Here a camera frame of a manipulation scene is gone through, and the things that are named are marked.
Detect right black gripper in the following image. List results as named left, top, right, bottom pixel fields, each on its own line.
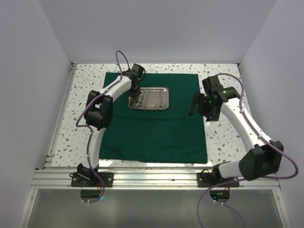
left=189, top=91, right=220, bottom=122

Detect stainless steel instrument tray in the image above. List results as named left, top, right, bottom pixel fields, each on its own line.
left=128, top=87, right=170, bottom=111

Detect steel surgical scissors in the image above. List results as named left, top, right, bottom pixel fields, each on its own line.
left=154, top=89, right=163, bottom=109

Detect steel ring-handled clamp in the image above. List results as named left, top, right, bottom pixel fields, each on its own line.
left=159, top=89, right=167, bottom=109

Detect green surgical drape cloth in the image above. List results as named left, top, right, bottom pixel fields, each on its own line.
left=99, top=74, right=208, bottom=164

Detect steel tweezers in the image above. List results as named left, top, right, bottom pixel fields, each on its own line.
left=129, top=94, right=144, bottom=108

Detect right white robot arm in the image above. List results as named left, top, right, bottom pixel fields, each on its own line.
left=189, top=75, right=284, bottom=187

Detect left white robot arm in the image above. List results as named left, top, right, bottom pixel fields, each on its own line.
left=76, top=64, right=146, bottom=187

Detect steel forceps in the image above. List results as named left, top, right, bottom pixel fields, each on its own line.
left=140, top=89, right=150, bottom=109

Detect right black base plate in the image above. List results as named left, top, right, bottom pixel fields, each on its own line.
left=196, top=172, right=237, bottom=188

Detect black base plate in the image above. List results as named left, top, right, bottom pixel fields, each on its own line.
left=69, top=172, right=114, bottom=188
left=196, top=172, right=237, bottom=188

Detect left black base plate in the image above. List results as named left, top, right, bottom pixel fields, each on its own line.
left=69, top=172, right=114, bottom=188

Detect aluminium mounting rail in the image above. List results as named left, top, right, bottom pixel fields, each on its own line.
left=33, top=167, right=278, bottom=190

